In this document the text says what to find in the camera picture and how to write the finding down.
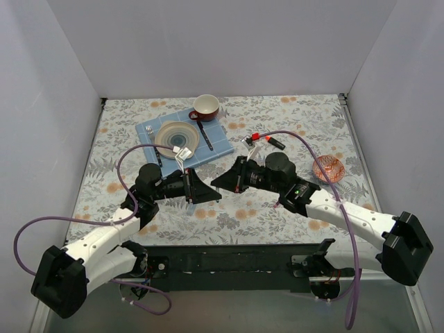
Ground light blue highlighter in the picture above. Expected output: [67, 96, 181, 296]
[187, 203, 196, 216]

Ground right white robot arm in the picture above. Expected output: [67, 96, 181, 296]
[211, 153, 434, 286]

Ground orange black highlighter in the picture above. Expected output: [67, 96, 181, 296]
[265, 135, 286, 151]

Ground blue tiled placemat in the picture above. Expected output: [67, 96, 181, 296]
[135, 109, 234, 176]

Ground beige striped plate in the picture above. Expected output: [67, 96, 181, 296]
[154, 121, 200, 160]

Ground red and white cup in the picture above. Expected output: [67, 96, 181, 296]
[189, 94, 220, 122]

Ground floral tablecloth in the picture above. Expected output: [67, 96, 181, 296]
[66, 94, 379, 246]

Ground red patterned bowl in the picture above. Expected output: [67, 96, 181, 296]
[312, 155, 345, 183]

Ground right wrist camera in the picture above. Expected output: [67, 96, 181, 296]
[241, 133, 260, 161]

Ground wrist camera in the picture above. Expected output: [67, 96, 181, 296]
[241, 133, 260, 161]
[173, 146, 193, 172]

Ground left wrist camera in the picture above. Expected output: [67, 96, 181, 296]
[173, 146, 193, 172]

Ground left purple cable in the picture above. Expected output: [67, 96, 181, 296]
[12, 144, 173, 316]

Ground purple cable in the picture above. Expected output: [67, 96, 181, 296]
[12, 144, 173, 316]
[258, 130, 364, 330]

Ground black handled knife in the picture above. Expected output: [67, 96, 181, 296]
[196, 120, 214, 151]

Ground black handled fork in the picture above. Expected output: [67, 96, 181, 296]
[145, 124, 164, 169]

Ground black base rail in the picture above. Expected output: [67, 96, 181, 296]
[93, 242, 370, 294]

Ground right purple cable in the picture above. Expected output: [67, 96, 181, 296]
[258, 130, 364, 330]

